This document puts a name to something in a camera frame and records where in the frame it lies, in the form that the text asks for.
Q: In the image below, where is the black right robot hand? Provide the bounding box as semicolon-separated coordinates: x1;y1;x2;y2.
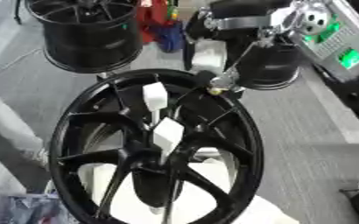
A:
182;0;302;97

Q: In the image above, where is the black wheel rim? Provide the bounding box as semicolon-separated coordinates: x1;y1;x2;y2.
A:
23;0;144;74
223;40;306;91

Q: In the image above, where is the white pin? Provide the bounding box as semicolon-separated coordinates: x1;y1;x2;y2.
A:
151;116;186;165
141;81;171;125

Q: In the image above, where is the black spoked wheel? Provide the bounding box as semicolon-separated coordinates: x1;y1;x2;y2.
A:
47;68;267;224

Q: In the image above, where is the white wheel stand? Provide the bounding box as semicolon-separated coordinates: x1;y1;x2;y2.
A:
76;147;302;224

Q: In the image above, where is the white box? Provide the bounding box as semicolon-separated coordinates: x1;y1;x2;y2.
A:
190;38;229;74

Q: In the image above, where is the red and blue bag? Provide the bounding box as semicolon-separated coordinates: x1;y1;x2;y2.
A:
135;0;186;54

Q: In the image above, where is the person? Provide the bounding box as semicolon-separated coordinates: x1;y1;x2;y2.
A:
0;73;53;172

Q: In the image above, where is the blue patterned bag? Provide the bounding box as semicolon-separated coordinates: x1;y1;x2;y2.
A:
0;192;79;224

